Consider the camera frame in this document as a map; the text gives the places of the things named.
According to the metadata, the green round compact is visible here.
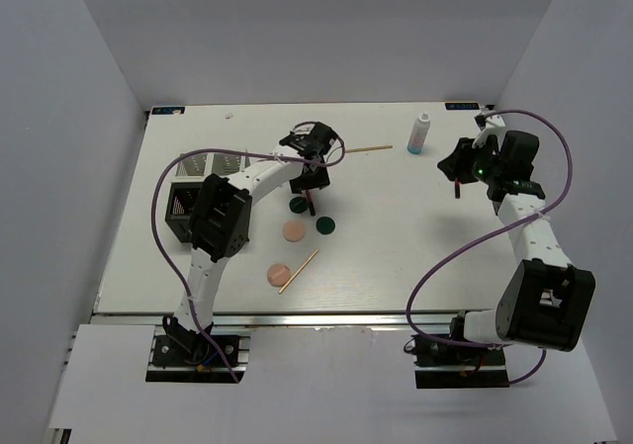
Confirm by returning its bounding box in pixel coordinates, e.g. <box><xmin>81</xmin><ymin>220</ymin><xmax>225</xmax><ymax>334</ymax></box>
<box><xmin>316</xmin><ymin>217</ymin><xmax>336</xmax><ymax>235</ymax></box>
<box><xmin>289</xmin><ymin>197</ymin><xmax>309</xmax><ymax>215</ymax></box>

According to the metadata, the wooden stick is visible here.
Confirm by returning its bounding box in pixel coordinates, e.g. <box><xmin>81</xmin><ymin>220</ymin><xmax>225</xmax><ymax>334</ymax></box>
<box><xmin>278</xmin><ymin>249</ymin><xmax>319</xmax><ymax>295</ymax></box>
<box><xmin>346</xmin><ymin>144</ymin><xmax>393</xmax><ymax>153</ymax></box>

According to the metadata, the pink round puff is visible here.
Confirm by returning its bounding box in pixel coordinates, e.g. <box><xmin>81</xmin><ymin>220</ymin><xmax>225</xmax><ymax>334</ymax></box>
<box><xmin>267</xmin><ymin>263</ymin><xmax>292</xmax><ymax>288</ymax></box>
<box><xmin>282</xmin><ymin>221</ymin><xmax>306</xmax><ymax>242</ymax></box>

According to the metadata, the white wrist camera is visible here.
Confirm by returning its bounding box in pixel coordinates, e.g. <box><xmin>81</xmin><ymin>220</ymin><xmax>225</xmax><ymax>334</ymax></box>
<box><xmin>288</xmin><ymin>126</ymin><xmax>316</xmax><ymax>156</ymax></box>
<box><xmin>472</xmin><ymin>113</ymin><xmax>506</xmax><ymax>148</ymax></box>

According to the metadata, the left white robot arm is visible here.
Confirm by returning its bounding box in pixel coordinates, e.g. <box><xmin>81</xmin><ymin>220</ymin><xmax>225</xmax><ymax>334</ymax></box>
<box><xmin>150</xmin><ymin>122</ymin><xmax>344</xmax><ymax>366</ymax></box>

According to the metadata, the pink round puff upper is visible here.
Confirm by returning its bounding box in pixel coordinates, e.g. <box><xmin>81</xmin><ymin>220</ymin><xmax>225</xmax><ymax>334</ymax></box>
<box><xmin>282</xmin><ymin>221</ymin><xmax>306</xmax><ymax>242</ymax></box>

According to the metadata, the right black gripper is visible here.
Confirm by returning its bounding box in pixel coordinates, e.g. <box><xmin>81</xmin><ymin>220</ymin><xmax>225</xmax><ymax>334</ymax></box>
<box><xmin>437</xmin><ymin>135</ymin><xmax>503</xmax><ymax>185</ymax></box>

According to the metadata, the left blue table label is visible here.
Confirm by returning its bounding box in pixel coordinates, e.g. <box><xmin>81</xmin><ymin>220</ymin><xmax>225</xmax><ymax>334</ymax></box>
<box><xmin>151</xmin><ymin>107</ymin><xmax>185</xmax><ymax>116</ymax></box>

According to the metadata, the red black makeup pencil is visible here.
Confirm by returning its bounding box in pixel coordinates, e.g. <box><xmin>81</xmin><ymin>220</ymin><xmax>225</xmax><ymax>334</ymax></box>
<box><xmin>305</xmin><ymin>190</ymin><xmax>317</xmax><ymax>217</ymax></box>

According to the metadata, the green round compact left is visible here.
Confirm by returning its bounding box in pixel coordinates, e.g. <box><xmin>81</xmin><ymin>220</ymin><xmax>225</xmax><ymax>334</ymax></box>
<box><xmin>289</xmin><ymin>197</ymin><xmax>309</xmax><ymax>215</ymax></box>

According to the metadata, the wooden stick near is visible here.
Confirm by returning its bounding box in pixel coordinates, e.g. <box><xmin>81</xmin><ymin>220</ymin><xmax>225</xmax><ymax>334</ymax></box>
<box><xmin>278</xmin><ymin>249</ymin><xmax>319</xmax><ymax>295</ymax></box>

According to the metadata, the wooden stick far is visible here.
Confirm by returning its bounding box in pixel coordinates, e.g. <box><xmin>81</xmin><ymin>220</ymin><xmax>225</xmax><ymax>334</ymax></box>
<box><xmin>346</xmin><ymin>144</ymin><xmax>393</xmax><ymax>153</ymax></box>

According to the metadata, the blue table label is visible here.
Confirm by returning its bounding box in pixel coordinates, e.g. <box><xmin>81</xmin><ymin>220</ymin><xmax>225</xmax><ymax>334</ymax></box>
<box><xmin>151</xmin><ymin>107</ymin><xmax>185</xmax><ymax>116</ymax></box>
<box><xmin>444</xmin><ymin>102</ymin><xmax>480</xmax><ymax>111</ymax></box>

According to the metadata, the white mesh organizer box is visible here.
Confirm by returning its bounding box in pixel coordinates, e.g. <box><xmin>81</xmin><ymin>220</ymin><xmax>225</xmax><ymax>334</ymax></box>
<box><xmin>175</xmin><ymin>153</ymin><xmax>248</xmax><ymax>179</ymax></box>

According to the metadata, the right blue table label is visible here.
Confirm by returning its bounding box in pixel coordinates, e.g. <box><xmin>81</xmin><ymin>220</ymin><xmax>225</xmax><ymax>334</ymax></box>
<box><xmin>444</xmin><ymin>102</ymin><xmax>480</xmax><ymax>111</ymax></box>

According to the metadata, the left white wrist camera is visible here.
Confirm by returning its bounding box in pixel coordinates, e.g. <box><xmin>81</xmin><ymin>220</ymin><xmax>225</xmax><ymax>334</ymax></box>
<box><xmin>288</xmin><ymin>126</ymin><xmax>316</xmax><ymax>156</ymax></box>

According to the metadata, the white pink blue bottle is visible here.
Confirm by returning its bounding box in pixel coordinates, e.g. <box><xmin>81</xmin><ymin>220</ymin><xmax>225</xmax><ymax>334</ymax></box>
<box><xmin>407</xmin><ymin>112</ymin><xmax>431</xmax><ymax>155</ymax></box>

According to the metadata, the black mesh organizer box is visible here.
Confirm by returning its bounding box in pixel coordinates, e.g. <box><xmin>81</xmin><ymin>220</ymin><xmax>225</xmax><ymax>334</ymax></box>
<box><xmin>165</xmin><ymin>181</ymin><xmax>203</xmax><ymax>243</ymax></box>

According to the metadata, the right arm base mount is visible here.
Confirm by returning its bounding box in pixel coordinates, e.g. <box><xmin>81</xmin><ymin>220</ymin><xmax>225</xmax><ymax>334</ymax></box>
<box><xmin>403</xmin><ymin>311</ymin><xmax>509</xmax><ymax>390</ymax></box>

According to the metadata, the green round compact right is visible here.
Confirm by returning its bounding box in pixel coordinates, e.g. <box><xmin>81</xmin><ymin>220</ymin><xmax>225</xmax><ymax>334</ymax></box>
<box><xmin>316</xmin><ymin>217</ymin><xmax>336</xmax><ymax>235</ymax></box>

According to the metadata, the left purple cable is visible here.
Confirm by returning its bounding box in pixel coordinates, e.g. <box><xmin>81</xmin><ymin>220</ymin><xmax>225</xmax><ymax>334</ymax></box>
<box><xmin>150</xmin><ymin>121</ymin><xmax>347</xmax><ymax>384</ymax></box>

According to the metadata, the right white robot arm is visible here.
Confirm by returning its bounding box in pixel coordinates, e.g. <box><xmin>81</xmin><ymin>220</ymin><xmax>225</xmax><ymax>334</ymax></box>
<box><xmin>438</xmin><ymin>131</ymin><xmax>595</xmax><ymax>364</ymax></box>

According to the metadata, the pink round puff lower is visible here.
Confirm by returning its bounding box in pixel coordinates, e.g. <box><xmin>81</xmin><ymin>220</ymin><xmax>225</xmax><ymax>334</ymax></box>
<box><xmin>267</xmin><ymin>263</ymin><xmax>292</xmax><ymax>288</ymax></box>

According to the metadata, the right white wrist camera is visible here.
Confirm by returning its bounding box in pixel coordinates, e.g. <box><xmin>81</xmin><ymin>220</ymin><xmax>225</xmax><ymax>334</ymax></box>
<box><xmin>472</xmin><ymin>113</ymin><xmax>506</xmax><ymax>148</ymax></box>

